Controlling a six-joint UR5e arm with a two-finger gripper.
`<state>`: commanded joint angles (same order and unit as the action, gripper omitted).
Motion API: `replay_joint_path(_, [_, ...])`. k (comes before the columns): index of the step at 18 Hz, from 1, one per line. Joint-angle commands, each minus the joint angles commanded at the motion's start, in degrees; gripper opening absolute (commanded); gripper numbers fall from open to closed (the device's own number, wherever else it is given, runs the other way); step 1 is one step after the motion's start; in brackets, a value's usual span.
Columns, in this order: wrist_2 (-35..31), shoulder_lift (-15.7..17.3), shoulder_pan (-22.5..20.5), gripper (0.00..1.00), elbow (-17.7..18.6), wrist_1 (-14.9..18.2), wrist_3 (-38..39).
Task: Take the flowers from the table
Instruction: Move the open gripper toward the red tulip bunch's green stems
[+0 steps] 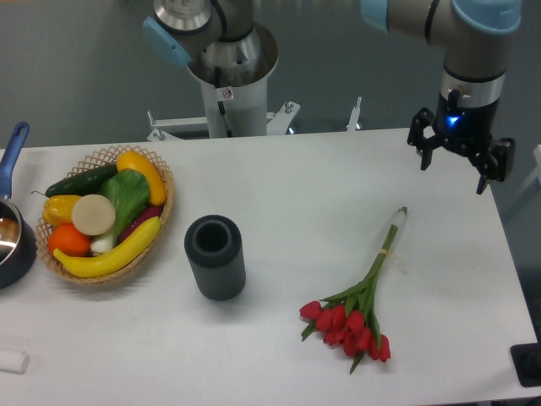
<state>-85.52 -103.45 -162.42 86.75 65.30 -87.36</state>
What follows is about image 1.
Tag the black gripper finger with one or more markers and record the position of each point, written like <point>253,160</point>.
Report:
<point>494,161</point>
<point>422,120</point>

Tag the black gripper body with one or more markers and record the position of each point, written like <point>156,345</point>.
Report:
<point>465,131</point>

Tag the red tulip bouquet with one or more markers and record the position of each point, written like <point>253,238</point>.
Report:
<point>347,320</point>

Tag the grey robot arm, blue caps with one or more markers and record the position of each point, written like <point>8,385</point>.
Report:
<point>475,36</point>

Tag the black device at table edge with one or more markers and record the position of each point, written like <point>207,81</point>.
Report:
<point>526,359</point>

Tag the dark grey ribbed vase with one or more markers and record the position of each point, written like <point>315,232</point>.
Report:
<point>214,247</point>

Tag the purple eggplant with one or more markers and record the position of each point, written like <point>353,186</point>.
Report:
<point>147,213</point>

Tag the yellow squash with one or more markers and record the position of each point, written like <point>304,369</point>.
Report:
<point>140,163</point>

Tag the green bok choy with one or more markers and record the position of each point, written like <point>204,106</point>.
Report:
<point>129,192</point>

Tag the green cucumber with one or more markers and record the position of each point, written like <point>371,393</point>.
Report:
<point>85,183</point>

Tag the beige round disc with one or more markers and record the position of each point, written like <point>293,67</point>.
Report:
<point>93,215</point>

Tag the orange fruit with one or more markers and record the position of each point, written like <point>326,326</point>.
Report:
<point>69,240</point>

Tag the yellow bell pepper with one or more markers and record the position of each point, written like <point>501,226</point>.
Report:
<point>57,210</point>

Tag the yellow banana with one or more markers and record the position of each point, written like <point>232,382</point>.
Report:
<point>110,254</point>

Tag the white cylinder object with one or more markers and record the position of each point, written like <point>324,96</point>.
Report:
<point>13,361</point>

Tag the white frame at right edge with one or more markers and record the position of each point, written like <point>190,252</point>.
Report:
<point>527,190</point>

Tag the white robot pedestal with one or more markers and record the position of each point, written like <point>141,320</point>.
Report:
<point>233,81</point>

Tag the white metal base frame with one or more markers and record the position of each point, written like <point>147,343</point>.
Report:
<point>277,123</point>

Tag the dark saucepan with blue handle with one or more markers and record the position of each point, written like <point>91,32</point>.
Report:
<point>18,242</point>

